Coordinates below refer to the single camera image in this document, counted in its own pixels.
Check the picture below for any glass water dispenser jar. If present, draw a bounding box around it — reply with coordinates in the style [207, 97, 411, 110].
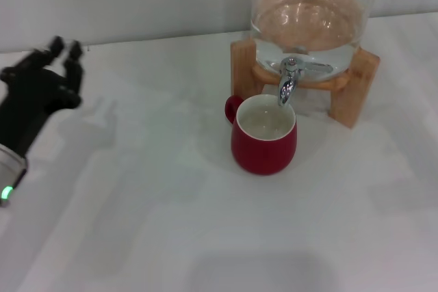
[248, 0, 377, 77]

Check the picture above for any red ceramic cup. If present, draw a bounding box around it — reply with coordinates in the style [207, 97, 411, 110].
[224, 94, 298, 176]

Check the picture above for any chrome faucet with lever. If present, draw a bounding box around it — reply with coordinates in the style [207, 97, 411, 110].
[276, 55, 333, 107]

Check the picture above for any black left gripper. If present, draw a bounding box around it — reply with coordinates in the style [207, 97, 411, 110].
[0, 36, 85, 159]

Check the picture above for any wooden dispenser stand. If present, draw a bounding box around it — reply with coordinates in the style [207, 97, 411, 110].
[231, 38, 381, 129]

